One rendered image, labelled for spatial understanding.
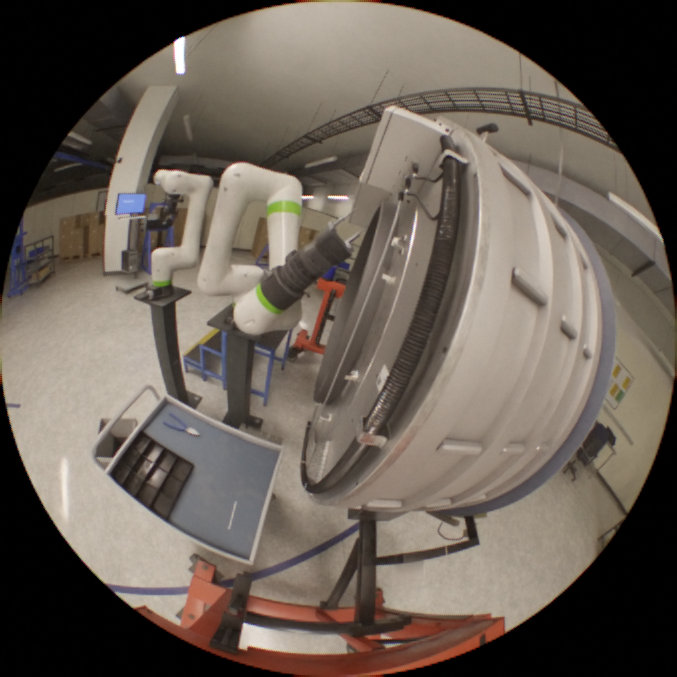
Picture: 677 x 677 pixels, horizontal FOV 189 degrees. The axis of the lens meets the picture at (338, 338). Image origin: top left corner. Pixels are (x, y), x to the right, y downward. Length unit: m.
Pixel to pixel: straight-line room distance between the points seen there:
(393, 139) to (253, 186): 0.42
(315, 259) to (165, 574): 1.61
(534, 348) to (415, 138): 0.38
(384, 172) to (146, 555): 1.84
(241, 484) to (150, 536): 0.93
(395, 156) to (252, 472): 0.94
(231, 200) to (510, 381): 0.73
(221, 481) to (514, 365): 0.78
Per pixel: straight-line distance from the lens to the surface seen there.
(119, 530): 1.63
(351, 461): 0.25
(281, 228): 0.65
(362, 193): 1.05
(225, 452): 0.81
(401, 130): 0.44
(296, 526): 1.41
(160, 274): 1.19
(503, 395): 0.24
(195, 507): 0.76
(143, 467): 0.85
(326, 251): 0.41
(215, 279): 0.82
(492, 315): 0.18
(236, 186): 0.67
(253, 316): 0.48
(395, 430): 0.20
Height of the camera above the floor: 1.38
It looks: 27 degrees down
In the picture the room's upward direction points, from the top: 20 degrees clockwise
